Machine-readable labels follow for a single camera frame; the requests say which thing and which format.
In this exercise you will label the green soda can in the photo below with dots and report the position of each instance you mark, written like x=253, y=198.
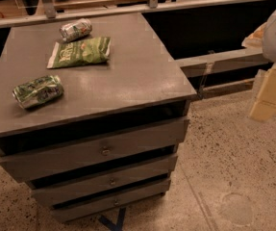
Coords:
x=38, y=91

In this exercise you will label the silver soda can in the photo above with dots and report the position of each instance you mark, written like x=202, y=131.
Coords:
x=76, y=30

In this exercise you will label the middle grey drawer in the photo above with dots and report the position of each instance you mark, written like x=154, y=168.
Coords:
x=105, y=181

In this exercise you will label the green jalapeno chip bag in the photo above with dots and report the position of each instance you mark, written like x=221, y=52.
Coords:
x=80, y=52

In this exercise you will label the top grey drawer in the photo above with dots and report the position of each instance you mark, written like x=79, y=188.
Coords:
x=36, y=164

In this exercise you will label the bottom grey drawer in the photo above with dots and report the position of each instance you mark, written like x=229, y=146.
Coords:
x=111, y=201

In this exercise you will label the grey drawer cabinet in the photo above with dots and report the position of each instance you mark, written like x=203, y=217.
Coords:
x=139, y=85

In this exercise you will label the grey drawer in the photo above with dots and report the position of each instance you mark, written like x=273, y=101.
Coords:
x=105, y=181
x=111, y=201
x=36, y=164

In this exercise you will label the grey metal railing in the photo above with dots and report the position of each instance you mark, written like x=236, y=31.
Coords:
x=203, y=36

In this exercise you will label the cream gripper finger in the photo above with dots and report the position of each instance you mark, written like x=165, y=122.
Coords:
x=264, y=105

